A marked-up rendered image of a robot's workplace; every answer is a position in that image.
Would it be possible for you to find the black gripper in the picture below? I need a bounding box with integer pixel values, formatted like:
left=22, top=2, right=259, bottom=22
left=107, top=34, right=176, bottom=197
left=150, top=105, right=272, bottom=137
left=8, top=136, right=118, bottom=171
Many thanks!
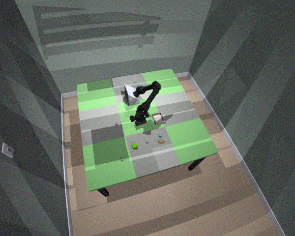
left=129, top=112, right=149, bottom=122

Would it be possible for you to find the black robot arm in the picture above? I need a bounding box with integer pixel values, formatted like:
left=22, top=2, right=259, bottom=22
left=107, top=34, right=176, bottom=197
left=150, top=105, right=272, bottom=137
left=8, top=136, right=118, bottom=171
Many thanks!
left=133, top=81, right=161, bottom=123

